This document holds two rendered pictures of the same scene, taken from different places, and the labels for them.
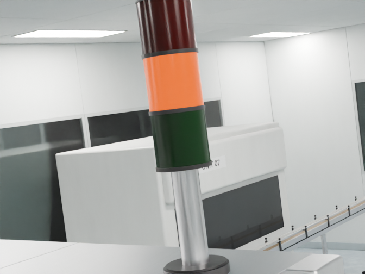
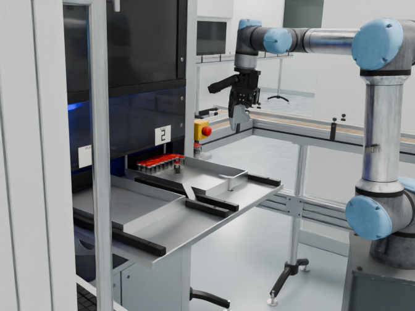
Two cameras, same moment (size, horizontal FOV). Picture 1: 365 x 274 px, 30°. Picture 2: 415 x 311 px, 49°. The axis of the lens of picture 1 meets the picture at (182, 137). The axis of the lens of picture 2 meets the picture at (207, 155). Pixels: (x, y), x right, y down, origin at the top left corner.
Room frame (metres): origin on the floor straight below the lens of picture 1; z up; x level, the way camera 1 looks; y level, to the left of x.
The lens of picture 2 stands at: (-1.13, -0.06, 1.41)
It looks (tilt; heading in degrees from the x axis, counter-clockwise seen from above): 16 degrees down; 356
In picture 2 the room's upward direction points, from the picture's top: 2 degrees clockwise
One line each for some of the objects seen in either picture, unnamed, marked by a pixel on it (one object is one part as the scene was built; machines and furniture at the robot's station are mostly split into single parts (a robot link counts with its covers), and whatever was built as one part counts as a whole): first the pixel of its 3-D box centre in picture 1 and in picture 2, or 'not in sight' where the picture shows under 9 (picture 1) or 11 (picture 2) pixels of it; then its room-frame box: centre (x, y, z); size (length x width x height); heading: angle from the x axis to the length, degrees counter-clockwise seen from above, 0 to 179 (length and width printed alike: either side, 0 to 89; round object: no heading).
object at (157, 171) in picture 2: not in sight; (163, 165); (0.47, -0.02, 0.90); 0.18 x 0.02 x 0.05; 142
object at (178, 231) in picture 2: not in sight; (167, 198); (0.23, -0.04, 0.87); 0.70 x 0.48 x 0.02; 142
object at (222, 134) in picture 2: not in sight; (207, 130); (0.99, -0.21, 0.92); 0.69 x 0.16 x 0.16; 142
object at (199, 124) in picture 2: not in sight; (196, 129); (0.68, -0.15, 0.99); 0.08 x 0.07 x 0.07; 52
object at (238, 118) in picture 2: not in sight; (238, 118); (0.36, -0.27, 1.11); 0.06 x 0.03 x 0.09; 62
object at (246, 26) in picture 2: not in sight; (249, 37); (0.37, -0.29, 1.37); 0.09 x 0.08 x 0.11; 34
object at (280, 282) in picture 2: not in sight; (290, 274); (1.13, -0.72, 0.07); 0.50 x 0.08 x 0.14; 142
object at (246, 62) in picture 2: not in sight; (246, 62); (0.38, -0.28, 1.29); 0.08 x 0.08 x 0.05
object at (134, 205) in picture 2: not in sight; (112, 200); (0.14, 0.12, 0.90); 0.34 x 0.26 x 0.04; 52
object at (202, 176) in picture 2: not in sight; (187, 174); (0.40, -0.10, 0.90); 0.34 x 0.26 x 0.04; 51
